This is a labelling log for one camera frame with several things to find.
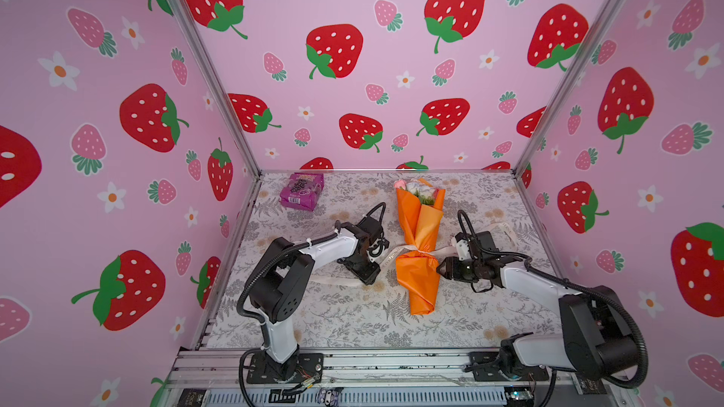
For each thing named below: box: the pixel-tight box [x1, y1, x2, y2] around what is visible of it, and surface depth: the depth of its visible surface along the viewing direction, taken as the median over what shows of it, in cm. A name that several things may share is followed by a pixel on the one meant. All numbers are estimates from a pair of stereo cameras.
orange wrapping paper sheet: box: [394, 188, 445, 315], surface depth 90 cm
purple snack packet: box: [279, 172, 325, 212], surface depth 109 cm
